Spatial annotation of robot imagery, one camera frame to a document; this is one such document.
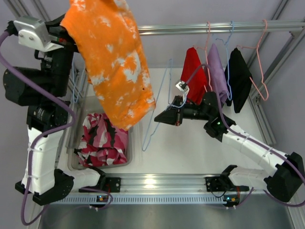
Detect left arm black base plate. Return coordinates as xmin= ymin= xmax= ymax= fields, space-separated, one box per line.
xmin=79 ymin=177 xmax=121 ymax=193

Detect red trousers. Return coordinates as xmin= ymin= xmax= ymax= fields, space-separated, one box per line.
xmin=181 ymin=47 xmax=208 ymax=104

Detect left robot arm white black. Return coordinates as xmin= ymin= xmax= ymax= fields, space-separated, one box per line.
xmin=0 ymin=16 xmax=106 ymax=206

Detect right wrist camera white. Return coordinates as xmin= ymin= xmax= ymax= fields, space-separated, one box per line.
xmin=175 ymin=80 xmax=190 ymax=102

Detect left aluminium frame post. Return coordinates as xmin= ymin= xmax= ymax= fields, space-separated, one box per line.
xmin=0 ymin=0 xmax=89 ymax=110

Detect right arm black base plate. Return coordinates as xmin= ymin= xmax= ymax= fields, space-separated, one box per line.
xmin=205 ymin=176 xmax=250 ymax=192

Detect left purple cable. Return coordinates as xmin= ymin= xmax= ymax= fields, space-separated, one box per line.
xmin=0 ymin=27 xmax=114 ymax=226

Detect pink hanger under red trousers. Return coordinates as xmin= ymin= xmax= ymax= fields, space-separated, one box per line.
xmin=193 ymin=21 xmax=213 ymax=91

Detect clear plastic bin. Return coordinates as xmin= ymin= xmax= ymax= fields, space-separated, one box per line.
xmin=67 ymin=96 xmax=132 ymax=169

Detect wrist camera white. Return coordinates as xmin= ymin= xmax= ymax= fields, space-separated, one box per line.
xmin=175 ymin=80 xmax=190 ymax=102
xmin=13 ymin=16 xmax=64 ymax=52

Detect light blue wire hanger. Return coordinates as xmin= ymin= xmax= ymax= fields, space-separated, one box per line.
xmin=71 ymin=57 xmax=86 ymax=104

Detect blue hanger under lilac trousers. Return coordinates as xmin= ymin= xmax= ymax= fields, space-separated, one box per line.
xmin=214 ymin=21 xmax=235 ymax=101

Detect aluminium hanging rail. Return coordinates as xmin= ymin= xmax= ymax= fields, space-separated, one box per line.
xmin=138 ymin=20 xmax=305 ymax=36

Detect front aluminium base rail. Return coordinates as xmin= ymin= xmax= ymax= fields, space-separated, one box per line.
xmin=69 ymin=173 xmax=296 ymax=193

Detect pink hanger under black trousers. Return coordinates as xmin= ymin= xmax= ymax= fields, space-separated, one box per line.
xmin=235 ymin=19 xmax=270 ymax=101

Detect pink camouflage trousers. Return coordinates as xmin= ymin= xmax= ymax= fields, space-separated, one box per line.
xmin=74 ymin=113 xmax=129 ymax=167

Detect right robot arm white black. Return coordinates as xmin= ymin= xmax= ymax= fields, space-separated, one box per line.
xmin=154 ymin=92 xmax=305 ymax=207

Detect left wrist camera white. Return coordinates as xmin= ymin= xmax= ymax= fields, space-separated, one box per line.
xmin=13 ymin=16 xmax=64 ymax=52

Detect lilac trousers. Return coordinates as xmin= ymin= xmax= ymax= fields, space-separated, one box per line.
xmin=207 ymin=43 xmax=229 ymax=106

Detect right aluminium frame post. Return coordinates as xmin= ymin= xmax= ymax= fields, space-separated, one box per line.
xmin=248 ymin=0 xmax=305 ymax=146

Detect orange white trousers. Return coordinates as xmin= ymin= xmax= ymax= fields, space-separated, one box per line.
xmin=61 ymin=0 xmax=156 ymax=130

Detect aluminium frame post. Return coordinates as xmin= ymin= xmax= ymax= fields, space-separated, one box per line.
xmin=0 ymin=0 xmax=89 ymax=110
xmin=248 ymin=0 xmax=305 ymax=146

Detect grey slotted cable duct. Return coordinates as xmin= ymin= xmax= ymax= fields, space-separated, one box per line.
xmin=55 ymin=194 xmax=229 ymax=205

